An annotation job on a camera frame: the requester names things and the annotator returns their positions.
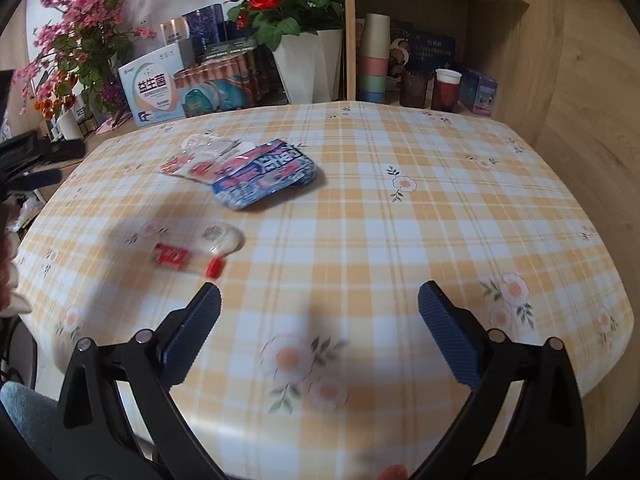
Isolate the person's leg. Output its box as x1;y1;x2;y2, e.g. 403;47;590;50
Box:
0;381;59;462

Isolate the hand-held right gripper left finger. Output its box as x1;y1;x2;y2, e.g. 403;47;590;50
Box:
56;282;223;480

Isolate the shrink-wrapped can pack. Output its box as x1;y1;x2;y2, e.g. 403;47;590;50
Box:
172;52;274;116

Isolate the stack of pastel cups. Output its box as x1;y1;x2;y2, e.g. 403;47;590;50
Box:
357;12;391;106

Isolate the small purple blue box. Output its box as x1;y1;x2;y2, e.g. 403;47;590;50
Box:
459;67;500;119

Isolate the dark red cup white liner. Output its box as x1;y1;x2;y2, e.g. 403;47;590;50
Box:
430;67;462;114

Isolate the person's left hand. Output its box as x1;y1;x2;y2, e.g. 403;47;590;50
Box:
0;205;32;317

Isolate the purple flower bunch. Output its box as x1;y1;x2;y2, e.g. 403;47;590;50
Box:
99;82;129;114

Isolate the dark blue picture box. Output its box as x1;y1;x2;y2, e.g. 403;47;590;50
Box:
389;19;457;79

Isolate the clear plastic blister pack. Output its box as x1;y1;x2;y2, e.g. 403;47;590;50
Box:
199;223;245;257

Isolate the white and blue box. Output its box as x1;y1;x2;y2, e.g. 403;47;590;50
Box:
118;42;189;128

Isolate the white ribbed vase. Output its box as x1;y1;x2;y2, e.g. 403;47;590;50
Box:
57;107;82;141

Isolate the clear wrapper with red print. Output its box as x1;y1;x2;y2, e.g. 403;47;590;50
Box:
158;132;242;184

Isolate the row of small bottles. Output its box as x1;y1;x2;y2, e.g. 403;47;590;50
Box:
74;104;99;134

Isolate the dark blue patterned box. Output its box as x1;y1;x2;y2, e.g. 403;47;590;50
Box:
182;3;225;59

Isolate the blue pink snack packet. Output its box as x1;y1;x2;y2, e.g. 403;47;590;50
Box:
210;138;319;210

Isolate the pink blossom arrangement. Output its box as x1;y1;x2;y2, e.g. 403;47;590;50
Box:
12;0;167;117

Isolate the orange flower bunch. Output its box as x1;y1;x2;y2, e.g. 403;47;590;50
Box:
32;72;77;121

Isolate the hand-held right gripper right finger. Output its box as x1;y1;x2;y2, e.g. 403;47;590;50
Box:
417;281;586;480

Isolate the black box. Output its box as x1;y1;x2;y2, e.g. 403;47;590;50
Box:
204;37;261;59

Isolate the small red packet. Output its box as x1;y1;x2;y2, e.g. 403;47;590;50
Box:
152;241;224;279

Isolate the pink cloth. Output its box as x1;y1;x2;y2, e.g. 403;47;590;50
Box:
94;114;131;135

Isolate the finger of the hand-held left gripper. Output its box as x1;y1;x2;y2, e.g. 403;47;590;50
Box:
0;130;87;167
0;167;62;194

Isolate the white angular vase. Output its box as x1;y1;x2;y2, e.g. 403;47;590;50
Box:
272;28;345;106

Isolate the brown tumbler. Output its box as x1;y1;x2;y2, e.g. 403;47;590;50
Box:
399;72;432;109

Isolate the wooden shelf unit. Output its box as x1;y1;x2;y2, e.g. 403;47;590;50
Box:
342;0;640;171

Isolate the silver white box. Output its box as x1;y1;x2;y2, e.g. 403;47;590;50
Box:
159;15;194;61

